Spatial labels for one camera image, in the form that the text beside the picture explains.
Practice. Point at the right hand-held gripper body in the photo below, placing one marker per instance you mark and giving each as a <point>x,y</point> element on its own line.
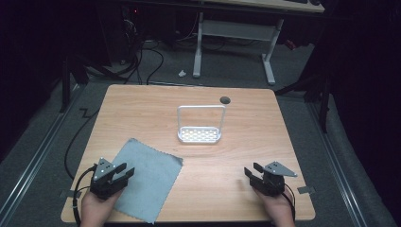
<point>271,184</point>

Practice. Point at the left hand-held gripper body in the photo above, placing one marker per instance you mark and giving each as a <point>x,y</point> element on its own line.
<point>105,184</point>

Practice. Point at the grey cloth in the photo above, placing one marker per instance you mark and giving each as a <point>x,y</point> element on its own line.
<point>151,176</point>

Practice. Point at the person's right hand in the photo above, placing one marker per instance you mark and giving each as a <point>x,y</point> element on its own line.
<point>279,211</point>

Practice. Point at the person's left hand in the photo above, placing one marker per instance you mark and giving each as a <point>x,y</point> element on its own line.
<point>94,211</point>

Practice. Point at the grey tape piece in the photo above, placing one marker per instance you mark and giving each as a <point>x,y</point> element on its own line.
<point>306,189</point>
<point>67,193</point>

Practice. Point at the dark round table grommet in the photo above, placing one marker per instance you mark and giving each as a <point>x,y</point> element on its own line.
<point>225,100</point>

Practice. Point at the black metal stand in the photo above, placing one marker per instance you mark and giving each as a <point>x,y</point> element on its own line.
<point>324,104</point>
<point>65,85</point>

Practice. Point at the crumpled white paper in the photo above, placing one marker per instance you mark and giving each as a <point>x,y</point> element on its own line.
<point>182,73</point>

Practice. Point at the small red object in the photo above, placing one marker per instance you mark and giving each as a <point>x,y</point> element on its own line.
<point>290,44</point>

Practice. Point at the dark computer tower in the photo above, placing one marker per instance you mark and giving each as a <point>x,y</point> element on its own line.
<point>121,34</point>

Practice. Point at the white desk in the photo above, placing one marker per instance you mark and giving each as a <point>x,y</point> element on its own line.
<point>236,30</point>

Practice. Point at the metal floor rail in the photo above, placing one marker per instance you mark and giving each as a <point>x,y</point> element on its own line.
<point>339,167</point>
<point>38,154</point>

